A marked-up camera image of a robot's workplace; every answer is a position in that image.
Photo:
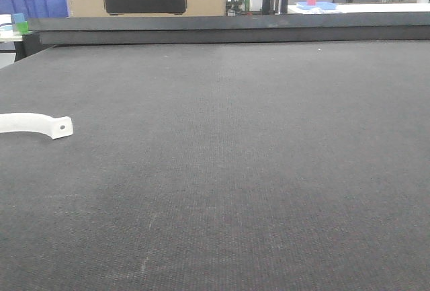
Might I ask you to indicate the white pipe clamp on table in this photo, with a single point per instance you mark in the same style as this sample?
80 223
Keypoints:
39 123

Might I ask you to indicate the blue tray with red cube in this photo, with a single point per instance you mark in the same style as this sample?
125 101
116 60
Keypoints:
315 4

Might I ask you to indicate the green and blue blocks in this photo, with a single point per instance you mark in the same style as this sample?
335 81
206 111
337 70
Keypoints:
19 23

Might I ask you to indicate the blue crate behind table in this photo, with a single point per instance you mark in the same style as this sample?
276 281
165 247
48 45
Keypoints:
35 8

